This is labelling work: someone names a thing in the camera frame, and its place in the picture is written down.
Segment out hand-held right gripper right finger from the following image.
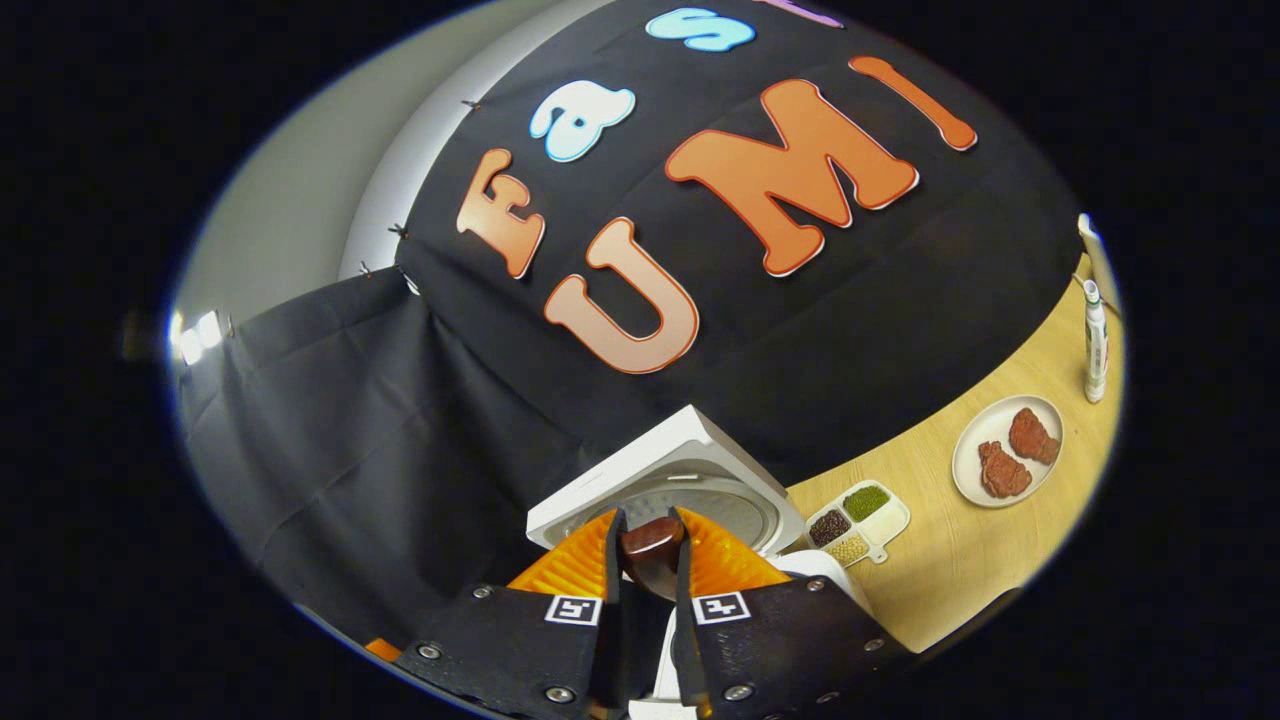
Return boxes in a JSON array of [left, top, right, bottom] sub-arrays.
[[670, 506, 913, 720]]

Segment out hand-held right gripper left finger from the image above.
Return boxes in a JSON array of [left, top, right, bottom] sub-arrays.
[[393, 507, 630, 720]]

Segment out white rice cooker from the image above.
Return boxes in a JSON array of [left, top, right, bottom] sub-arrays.
[[526, 404, 873, 720]]

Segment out cream compartment tray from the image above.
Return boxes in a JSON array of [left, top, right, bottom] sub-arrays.
[[804, 479, 912, 568]]

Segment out black backdrop cloth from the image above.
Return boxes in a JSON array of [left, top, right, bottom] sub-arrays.
[[178, 0, 1086, 651]]

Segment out red meat piece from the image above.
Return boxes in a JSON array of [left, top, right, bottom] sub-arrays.
[[1008, 407, 1062, 466], [978, 441, 1033, 499]]

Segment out white round plate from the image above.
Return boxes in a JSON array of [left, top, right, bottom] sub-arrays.
[[951, 394, 1065, 509]]

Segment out ceiling light panel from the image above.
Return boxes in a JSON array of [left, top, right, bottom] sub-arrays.
[[168, 308, 223, 366]]

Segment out white green bottle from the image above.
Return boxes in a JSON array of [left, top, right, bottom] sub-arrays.
[[1083, 278, 1109, 405]]

